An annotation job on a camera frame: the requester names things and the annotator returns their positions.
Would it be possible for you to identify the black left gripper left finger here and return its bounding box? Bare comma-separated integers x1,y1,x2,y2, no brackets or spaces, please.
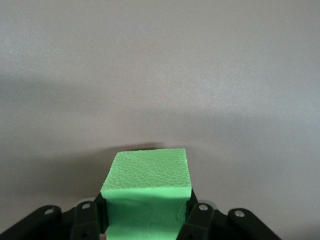
0,192,110,240

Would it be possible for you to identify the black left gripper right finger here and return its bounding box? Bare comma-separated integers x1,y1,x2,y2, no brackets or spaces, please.
176,189,283,240

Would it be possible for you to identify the green foam cube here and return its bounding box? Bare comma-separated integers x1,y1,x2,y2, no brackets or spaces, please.
99,148,193,240

